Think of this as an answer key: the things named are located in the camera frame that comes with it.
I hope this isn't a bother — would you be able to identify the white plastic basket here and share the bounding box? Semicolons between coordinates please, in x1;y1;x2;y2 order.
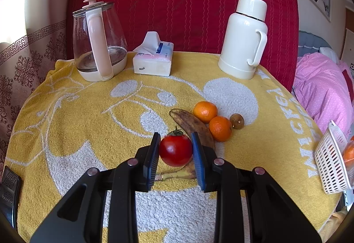
314;120;354;195

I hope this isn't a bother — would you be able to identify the yellow and white towel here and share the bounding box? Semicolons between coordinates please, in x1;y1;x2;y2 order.
4;51;342;243

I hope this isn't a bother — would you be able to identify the pink dotted blanket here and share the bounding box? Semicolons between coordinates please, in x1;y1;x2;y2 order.
292;52;354;140

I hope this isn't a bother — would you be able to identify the black smartphone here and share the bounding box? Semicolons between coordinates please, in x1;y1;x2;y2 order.
0;165;23;229

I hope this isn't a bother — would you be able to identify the small tangerine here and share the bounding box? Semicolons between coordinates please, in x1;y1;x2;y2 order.
209;116;233;142
193;101;218;123

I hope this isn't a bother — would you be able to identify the glass electric kettle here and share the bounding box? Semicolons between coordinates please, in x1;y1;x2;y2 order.
72;0;128;82

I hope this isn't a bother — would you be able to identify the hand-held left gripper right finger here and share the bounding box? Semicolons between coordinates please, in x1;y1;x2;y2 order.
191;132;323;243

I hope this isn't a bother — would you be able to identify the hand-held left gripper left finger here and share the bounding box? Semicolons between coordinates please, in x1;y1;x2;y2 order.
29;132;161;243

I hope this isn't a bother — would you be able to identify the plastic bag of tangerines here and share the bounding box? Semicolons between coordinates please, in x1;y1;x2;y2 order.
342;135;354;171

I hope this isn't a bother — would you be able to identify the brown kiwi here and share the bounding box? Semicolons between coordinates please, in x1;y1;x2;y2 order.
229;113;244;130

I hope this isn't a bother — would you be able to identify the red tomato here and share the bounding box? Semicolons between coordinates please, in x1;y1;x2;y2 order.
159;127;193;168

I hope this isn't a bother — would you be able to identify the overripe spotted banana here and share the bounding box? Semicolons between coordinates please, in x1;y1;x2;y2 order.
155;109;216;180

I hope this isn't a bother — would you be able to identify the patterned beige curtain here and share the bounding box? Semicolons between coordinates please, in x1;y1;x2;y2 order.
0;0;75;146

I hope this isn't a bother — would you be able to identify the white thermos flask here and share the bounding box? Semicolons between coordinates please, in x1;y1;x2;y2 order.
217;0;268;80

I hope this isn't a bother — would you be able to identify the white tissue pack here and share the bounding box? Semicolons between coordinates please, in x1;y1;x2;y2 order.
133;31;175;77

